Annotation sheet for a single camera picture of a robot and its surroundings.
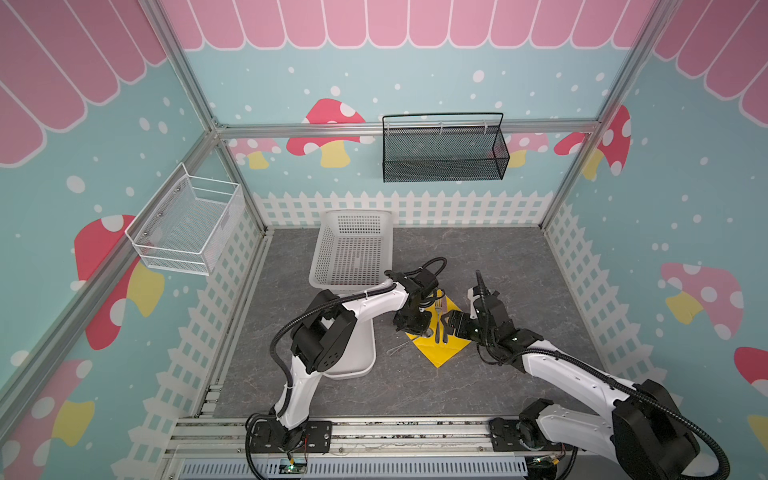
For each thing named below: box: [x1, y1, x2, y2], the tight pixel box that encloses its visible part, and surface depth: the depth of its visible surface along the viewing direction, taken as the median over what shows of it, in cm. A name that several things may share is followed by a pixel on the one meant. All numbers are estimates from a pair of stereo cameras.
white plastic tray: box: [323, 318, 377, 380], surface depth 87 cm
